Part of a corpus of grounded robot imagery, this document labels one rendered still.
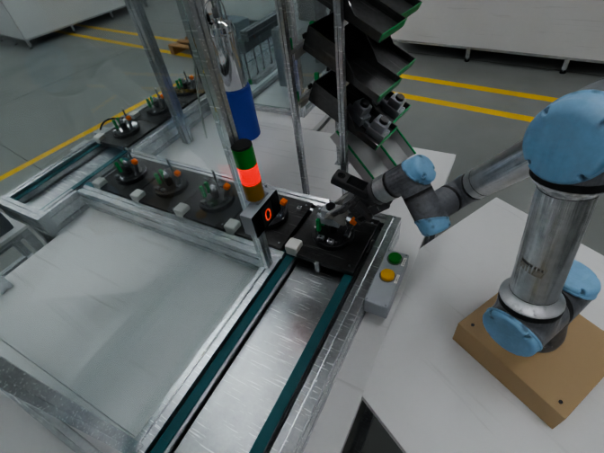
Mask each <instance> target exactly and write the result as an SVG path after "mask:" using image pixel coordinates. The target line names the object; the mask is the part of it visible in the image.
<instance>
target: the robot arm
mask: <svg viewBox="0 0 604 453"><path fill-rule="evenodd" d="M434 169H435V167H434V164H433V163H432V161H431V160H430V159H429V158H428V157H427V156H425V155H415V156H413V157H411V158H409V159H407V160H404V161H403V162H402V163H401V164H399V165H397V166H395V167H393V168H392V169H390V170H388V171H386V172H385V173H382V174H380V175H379V176H378V177H376V178H374V179H373V180H372V181H370V182H365V181H363V180H361V179H360V178H358V177H356V176H354V175H351V174H349V173H346V172H344V171H343V170H340V169H338V170H337V171H336V172H335V174H334V175H333V177H332V180H331V184H333V185H335V186H337V187H340V188H342V189H344V190H346V191H347V192H346V193H345V194H343V195H342V196H341V197H340V198H339V199H338V200H336V201H335V202H334V204H338V206H337V207H336V208H335V209H332V210H331V211H329V212H327V213H326V214H325V216H324V219H332V220H333V221H335V222H336V223H338V224H339V225H341V226H345V225H346V221H345V217H346V216H348V215H349V212H350V213H351V214H352V215H353V216H354V217H355V218H354V220H355V221H356V222H357V223H358V224H359V225H360V224H362V223H364V222H366V221H369V220H371V219H372V218H373V216H374V215H376V214H377V213H379V212H382V211H384V210H386V209H389V208H390V204H391V203H392V202H393V200H395V199H397V198H399V197H401V196H402V198H403V200H404V203H405V205H406V207H407V208H408V209H409V211H410V213H411V215H412V217H413V220H414V224H415V225H416V226H417V227H418V228H419V230H420V232H421V233H422V235H424V236H431V235H436V234H438V233H440V232H442V231H444V230H446V229H447V228H449V227H450V221H449V216H451V215H453V214H454V213H456V212H457V211H459V210H461V209H462V208H464V207H465V206H467V205H469V204H471V203H473V202H475V201H478V200H480V199H482V198H484V197H486V196H488V195H490V194H493V193H495V192H497V191H499V190H502V189H504V188H506V187H508V186H510V185H512V184H514V183H516V182H519V181H522V180H524V179H526V178H528V177H530V179H531V180H532V181H533V182H534V183H535V184H536V185H537V186H536V189H535V192H534V196H533V199H532V202H531V205H530V209H529V213H528V218H527V222H526V225H525V228H524V232H523V235H522V238H521V241H520V248H519V250H518V254H517V258H516V261H515V264H514V268H513V271H512V275H511V277H510V278H508V279H506V280H504V281H503V282H502V284H501V286H500V288H499V292H498V296H497V299H496V302H495V303H494V305H493V306H492V307H489V308H487V309H486V312H484V314H483V324H484V328H485V330H486V331H487V332H488V333H489V334H490V336H491V337H492V338H493V339H494V340H495V341H496V342H497V343H498V344H499V345H500V346H502V347H503V348H504V349H505V350H506V351H509V352H511V353H513V354H515V355H518V356H522V357H530V356H533V355H534V354H536V353H537V352H543V353H544V352H550V351H554V350H556V349H557V348H558V347H559V346H560V345H561V344H563V342H564V340H565V338H566V335H567V330H568V325H569V323H571V321H572V320H573V319H574V318H575V317H576V316H577V315H578V314H580V312H581V311H582V310H583V309H584V308H585V307H586V306H587V305H589V303H590V302H591V301H592V300H594V299H595V298H596V297H597V296H598V294H599V293H600V290H601V284H600V280H599V279H598V278H597V275H596V274H595V273H594V272H593V271H592V270H591V269H590V268H588V267H587V266H586V265H584V264H582V263H581V262H578V261H576V260H575V256H576V254H577V252H578V250H579V247H580V245H581V242H582V239H583V237H584V234H585V232H586V229H587V227H588V225H589V223H590V220H591V216H592V214H593V211H594V209H595V207H596V205H597V202H598V200H599V197H600V195H602V194H604V77H602V78H601V79H599V80H597V81H595V82H594V83H592V84H589V85H587V86H585V87H583V88H582V89H580V90H578V91H576V92H573V93H569V94H567V95H564V96H562V97H560V98H558V99H557V100H555V101H553V102H552V103H550V104H549V105H548V106H546V107H545V109H544V110H542V111H541V112H540V113H539V114H538V115H537V116H536V117H535V118H534V119H533V120H532V121H531V122H530V123H529V125H528V128H527V130H526V132H525V135H524V138H523V139H522V140H521V141H520V142H518V143H516V144H515V145H513V146H511V147H509V148H507V149H505V150H504V151H502V152H501V153H500V154H498V155H495V156H494V157H492V158H490V159H489V160H487V161H485V162H483V163H482V164H480V165H478V166H477V167H475V168H474V169H472V170H470V171H468V172H467V173H464V174H462V175H460V176H458V177H457V178H456V179H455V180H453V181H451V182H449V183H447V184H445V185H443V186H441V187H440V188H438V189H437V190H433V188H432V186H431V182H433V181H434V179H435V177H436V172H435V170H434ZM348 210H349V211H348ZM364 219H366V220H364ZM362 220H364V221H362ZM360 221H362V222H360Z"/></svg>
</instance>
